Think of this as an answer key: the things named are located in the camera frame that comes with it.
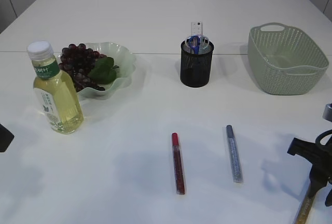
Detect gold glitter pen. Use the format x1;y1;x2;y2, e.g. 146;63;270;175
294;183;315;224

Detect yellow tea bottle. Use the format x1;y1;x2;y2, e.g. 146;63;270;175
27;41;84;134

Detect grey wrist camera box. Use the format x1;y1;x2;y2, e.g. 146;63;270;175
323;103;332;122

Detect silver glitter pen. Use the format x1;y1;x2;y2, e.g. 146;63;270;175
226;125;243;184

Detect pink scissors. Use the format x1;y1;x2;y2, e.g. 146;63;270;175
185;36;195;54

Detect pale green wavy plate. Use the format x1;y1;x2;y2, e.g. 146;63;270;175
57;41;137;101

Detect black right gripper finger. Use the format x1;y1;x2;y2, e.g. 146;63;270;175
308;168;328;198

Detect green woven plastic basket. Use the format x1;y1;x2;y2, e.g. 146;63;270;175
247;23;329;95

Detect red glitter pen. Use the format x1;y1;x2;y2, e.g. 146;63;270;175
171;133;186;195

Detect dark red grape bunch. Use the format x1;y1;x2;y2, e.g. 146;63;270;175
59;44;119;92

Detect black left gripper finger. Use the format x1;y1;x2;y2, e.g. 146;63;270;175
0;124;15;153

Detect blue scissors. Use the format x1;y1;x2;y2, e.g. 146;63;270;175
192;35;211;54

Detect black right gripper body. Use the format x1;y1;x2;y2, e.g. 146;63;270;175
287;130;331;185

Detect clear plastic ruler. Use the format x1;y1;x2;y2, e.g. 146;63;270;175
191;21;203;36

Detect black mesh pen holder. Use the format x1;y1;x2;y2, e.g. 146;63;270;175
180;40;214;88

